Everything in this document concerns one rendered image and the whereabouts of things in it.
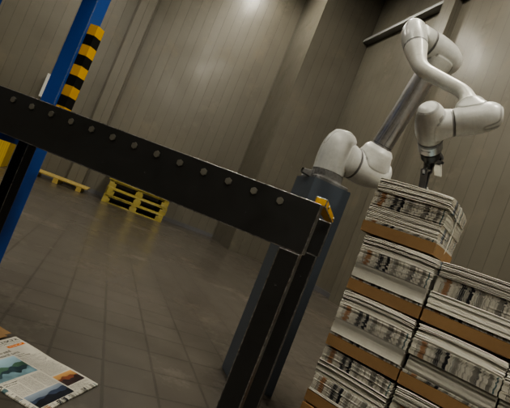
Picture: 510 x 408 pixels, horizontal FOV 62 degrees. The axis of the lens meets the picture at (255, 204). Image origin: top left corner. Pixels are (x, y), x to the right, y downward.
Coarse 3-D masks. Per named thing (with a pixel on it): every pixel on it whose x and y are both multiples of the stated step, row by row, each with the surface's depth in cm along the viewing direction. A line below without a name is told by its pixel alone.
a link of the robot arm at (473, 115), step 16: (416, 48) 177; (416, 64) 174; (432, 80) 168; (448, 80) 163; (464, 96) 156; (480, 96) 152; (464, 112) 149; (480, 112) 147; (496, 112) 146; (464, 128) 149; (480, 128) 148; (496, 128) 150
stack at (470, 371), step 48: (384, 240) 162; (384, 288) 159; (432, 288) 155; (480, 288) 141; (384, 336) 153; (432, 336) 145; (336, 384) 159; (384, 384) 150; (432, 384) 142; (480, 384) 134
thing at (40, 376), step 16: (0, 352) 139; (16, 352) 143; (32, 352) 147; (0, 368) 130; (16, 368) 133; (32, 368) 137; (48, 368) 141; (64, 368) 145; (0, 384) 122; (16, 384) 125; (32, 384) 129; (48, 384) 132; (64, 384) 135; (80, 384) 139; (96, 384) 143; (16, 400) 118; (32, 400) 121; (48, 400) 124; (64, 400) 127
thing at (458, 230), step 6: (462, 210) 171; (462, 216) 173; (462, 222) 178; (456, 228) 172; (462, 228) 180; (456, 234) 175; (450, 240) 172; (456, 240) 179; (450, 246) 176; (450, 252) 178
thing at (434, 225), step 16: (384, 192) 167; (400, 192) 163; (416, 192) 160; (432, 192) 157; (368, 208) 169; (384, 208) 166; (400, 208) 162; (416, 208) 160; (432, 208) 156; (448, 208) 152; (384, 224) 164; (400, 224) 161; (416, 224) 158; (432, 224) 155; (448, 224) 160; (432, 240) 154; (432, 256) 157
